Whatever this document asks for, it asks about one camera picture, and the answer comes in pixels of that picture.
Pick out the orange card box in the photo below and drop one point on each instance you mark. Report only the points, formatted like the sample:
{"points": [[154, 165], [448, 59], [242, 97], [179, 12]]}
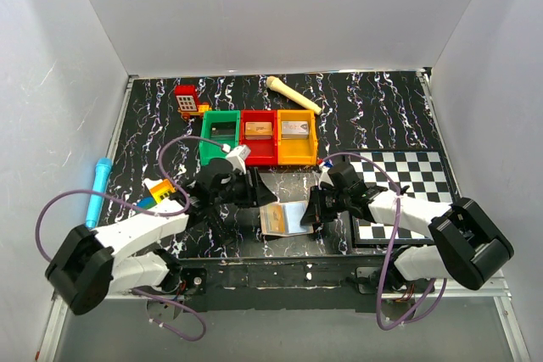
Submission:
{"points": [[258, 130]]}

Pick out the red plastic bin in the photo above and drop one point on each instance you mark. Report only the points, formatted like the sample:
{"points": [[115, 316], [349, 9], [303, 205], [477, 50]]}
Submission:
{"points": [[263, 152]]}

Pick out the beige leather card holder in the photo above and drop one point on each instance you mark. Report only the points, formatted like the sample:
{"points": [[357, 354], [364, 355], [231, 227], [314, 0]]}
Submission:
{"points": [[284, 219]]}

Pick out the yellow plastic bin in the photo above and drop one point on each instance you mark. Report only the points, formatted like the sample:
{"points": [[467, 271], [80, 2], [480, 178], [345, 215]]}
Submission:
{"points": [[298, 151]]}

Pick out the beige toy microphone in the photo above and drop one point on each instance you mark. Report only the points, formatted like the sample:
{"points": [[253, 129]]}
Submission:
{"points": [[276, 85]]}

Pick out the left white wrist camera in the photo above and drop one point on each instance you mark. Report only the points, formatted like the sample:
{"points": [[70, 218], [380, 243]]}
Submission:
{"points": [[237, 156]]}

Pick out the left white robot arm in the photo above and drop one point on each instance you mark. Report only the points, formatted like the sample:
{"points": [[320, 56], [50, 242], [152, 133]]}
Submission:
{"points": [[91, 264]]}

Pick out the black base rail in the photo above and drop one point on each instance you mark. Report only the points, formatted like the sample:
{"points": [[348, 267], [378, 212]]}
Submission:
{"points": [[277, 283]]}

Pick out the silver card box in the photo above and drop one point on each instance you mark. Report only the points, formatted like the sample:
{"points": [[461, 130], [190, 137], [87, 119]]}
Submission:
{"points": [[295, 129]]}

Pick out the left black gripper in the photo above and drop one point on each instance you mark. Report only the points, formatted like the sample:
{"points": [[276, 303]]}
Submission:
{"points": [[256, 193]]}

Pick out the black card box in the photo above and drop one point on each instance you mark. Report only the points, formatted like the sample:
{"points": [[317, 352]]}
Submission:
{"points": [[223, 131]]}

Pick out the colourful toy block building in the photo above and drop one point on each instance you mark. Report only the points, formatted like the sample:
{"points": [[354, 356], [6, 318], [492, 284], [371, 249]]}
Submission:
{"points": [[158, 190]]}

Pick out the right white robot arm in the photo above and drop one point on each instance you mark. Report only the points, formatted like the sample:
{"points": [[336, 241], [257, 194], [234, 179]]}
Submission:
{"points": [[466, 245]]}

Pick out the checkered chess board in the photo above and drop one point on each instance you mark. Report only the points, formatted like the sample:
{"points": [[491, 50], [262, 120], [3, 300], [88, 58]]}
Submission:
{"points": [[424, 171]]}

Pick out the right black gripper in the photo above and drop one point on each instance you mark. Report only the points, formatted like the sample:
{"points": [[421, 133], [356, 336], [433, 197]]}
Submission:
{"points": [[315, 213]]}

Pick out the green plastic bin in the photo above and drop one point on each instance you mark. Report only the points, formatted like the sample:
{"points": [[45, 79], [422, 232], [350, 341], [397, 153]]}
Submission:
{"points": [[208, 151]]}

